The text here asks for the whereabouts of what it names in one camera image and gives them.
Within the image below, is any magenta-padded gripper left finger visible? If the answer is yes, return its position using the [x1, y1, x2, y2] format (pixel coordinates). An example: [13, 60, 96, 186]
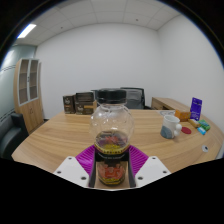
[53, 144, 98, 188]

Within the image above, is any small light blue box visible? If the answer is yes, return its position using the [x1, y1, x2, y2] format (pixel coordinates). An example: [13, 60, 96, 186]
[196, 126, 207, 136]

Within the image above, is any black leather armchair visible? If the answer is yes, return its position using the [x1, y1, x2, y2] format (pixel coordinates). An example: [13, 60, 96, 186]
[0, 112, 29, 161]

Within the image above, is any wooden glass-door cabinet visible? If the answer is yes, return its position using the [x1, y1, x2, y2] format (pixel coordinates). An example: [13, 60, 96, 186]
[13, 58, 45, 134]

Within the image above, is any purple hanging package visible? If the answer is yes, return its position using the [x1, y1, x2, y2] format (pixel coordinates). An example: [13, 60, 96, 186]
[189, 97, 203, 122]

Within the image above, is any small dark brown box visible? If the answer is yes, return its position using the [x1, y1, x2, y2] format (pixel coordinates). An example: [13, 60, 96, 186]
[62, 94, 76, 115]

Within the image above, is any clear bottle with black cap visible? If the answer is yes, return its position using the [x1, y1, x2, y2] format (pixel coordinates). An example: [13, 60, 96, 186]
[88, 87, 136, 187]

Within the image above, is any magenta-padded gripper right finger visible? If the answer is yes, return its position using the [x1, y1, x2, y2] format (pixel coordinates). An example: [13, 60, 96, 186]
[128, 144, 172, 188]

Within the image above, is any grey mesh office chair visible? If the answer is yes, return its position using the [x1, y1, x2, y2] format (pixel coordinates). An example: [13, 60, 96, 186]
[119, 87, 152, 110]

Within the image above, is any large dark brown box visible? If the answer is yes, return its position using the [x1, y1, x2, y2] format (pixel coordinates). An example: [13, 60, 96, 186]
[74, 91, 96, 116]

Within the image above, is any flat round red coaster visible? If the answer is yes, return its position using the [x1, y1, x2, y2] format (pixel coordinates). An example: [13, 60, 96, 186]
[180, 126, 193, 135]

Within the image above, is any white and grey mug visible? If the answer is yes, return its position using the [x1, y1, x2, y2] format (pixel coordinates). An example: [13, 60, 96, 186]
[160, 114, 183, 140]

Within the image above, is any orange-brown cardboard box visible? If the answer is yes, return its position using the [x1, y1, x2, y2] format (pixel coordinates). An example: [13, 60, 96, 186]
[174, 109, 192, 122]

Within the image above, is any small yellow-brown box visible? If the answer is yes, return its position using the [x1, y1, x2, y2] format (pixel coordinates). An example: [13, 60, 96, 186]
[187, 118, 201, 129]

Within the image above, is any wooden side desk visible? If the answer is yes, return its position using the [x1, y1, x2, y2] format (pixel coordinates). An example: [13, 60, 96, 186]
[150, 96, 191, 112]

